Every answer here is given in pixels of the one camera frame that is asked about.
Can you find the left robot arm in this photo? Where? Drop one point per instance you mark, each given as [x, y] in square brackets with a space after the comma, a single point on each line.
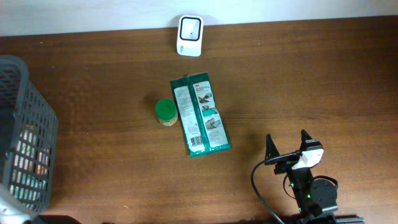
[15, 210]

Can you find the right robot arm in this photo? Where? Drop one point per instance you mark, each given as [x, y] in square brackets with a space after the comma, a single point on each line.
[315, 195]

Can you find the grey plastic mesh basket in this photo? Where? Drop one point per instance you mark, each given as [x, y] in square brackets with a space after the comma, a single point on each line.
[29, 128]

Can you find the green wipes packet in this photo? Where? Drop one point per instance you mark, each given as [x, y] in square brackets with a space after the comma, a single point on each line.
[202, 124]

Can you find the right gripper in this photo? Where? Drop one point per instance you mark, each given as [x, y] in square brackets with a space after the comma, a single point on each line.
[285, 166]

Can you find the white barcode scanner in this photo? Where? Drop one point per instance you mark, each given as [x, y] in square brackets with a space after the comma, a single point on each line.
[190, 35]

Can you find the green lid small jar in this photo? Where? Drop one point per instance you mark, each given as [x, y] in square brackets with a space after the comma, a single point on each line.
[166, 112]

